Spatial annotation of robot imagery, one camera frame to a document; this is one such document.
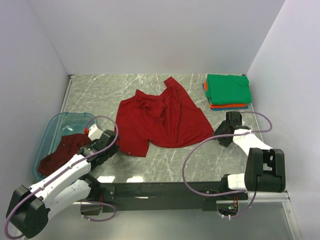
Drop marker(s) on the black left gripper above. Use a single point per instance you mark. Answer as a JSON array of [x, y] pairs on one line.
[[114, 150]]

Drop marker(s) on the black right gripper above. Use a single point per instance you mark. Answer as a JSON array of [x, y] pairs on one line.
[[222, 126]]

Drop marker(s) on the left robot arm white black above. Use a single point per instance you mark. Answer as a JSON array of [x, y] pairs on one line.
[[31, 208]]

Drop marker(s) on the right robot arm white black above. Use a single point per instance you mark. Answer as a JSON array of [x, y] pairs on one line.
[[265, 166]]

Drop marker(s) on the folded blue t shirt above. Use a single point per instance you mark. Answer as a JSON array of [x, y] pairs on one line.
[[205, 87]]

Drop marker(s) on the folded orange t shirt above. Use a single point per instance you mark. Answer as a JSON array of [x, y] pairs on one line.
[[216, 107]]

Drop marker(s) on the folded green t shirt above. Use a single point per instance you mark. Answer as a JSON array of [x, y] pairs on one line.
[[228, 89]]

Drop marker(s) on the dark red t shirt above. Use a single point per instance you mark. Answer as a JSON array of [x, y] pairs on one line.
[[67, 148]]

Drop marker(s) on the clear blue plastic bin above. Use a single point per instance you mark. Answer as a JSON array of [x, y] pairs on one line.
[[62, 124]]

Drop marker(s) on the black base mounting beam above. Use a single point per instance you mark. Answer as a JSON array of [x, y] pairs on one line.
[[147, 196]]

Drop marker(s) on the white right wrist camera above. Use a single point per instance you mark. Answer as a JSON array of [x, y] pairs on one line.
[[244, 126]]

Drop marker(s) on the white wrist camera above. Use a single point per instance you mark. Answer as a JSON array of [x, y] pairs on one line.
[[244, 126], [93, 132]]

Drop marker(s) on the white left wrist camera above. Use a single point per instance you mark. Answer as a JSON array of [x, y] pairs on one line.
[[93, 132]]

